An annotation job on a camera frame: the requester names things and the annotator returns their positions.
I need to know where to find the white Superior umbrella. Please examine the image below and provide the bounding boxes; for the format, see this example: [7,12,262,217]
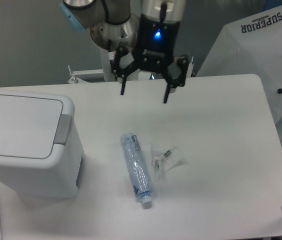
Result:
[197,5,282,123]

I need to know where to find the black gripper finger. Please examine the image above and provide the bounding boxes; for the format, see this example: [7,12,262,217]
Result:
[112,42,138,95]
[162,54,190,105]

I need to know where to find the white push-top trash can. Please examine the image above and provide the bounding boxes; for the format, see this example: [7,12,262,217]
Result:
[0,89,84,198]

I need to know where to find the crushed clear plastic bottle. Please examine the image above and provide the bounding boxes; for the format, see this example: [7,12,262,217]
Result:
[120,132,153,210]

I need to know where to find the crumpled clear plastic bag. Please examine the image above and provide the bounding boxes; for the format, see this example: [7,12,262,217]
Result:
[151,143,187,182]

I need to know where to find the white mounting bracket with bolts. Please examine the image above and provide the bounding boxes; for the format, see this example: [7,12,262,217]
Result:
[67,56,197,84]

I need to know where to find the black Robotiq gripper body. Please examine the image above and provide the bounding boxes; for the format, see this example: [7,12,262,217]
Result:
[131,14,180,73]

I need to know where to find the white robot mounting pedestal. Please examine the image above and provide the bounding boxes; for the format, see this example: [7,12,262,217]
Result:
[99,48,134,82]

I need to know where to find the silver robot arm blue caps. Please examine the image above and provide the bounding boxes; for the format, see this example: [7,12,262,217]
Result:
[60,0,189,103]

